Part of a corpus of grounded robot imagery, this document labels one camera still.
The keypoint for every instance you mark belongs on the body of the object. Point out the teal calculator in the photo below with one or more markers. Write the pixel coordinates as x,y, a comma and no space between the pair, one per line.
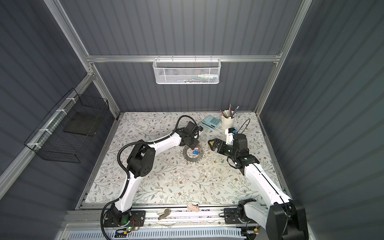
211,122

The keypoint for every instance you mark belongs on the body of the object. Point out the white pen cup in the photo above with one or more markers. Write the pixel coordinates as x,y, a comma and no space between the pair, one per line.
227,123

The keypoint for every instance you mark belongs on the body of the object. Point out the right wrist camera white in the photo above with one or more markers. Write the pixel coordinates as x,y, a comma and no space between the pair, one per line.
230,132

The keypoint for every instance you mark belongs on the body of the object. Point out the black wire side basket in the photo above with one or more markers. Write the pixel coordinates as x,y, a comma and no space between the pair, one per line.
67,134

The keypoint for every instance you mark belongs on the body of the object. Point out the white wire wall basket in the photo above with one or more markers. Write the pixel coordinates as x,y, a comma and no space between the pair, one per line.
193,72

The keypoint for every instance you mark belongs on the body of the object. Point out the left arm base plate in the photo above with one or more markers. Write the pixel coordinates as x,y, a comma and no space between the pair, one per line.
135,218

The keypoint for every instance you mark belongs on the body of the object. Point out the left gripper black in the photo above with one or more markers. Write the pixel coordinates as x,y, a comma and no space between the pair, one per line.
195,144

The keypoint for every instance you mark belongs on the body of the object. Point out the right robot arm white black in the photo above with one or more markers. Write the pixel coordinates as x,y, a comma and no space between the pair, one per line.
281,217

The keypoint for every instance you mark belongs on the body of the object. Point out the floral table mat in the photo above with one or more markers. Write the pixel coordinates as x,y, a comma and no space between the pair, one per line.
174,180

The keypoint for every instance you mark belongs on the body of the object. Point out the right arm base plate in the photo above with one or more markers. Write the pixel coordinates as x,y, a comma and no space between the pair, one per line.
231,216

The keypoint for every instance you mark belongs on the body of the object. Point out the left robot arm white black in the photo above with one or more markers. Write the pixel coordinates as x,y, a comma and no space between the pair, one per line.
137,159

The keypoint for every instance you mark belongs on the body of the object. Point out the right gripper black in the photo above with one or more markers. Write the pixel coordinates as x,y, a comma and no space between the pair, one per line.
218,142

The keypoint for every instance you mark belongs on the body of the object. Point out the beige clip tool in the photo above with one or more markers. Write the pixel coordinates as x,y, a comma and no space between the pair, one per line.
163,213

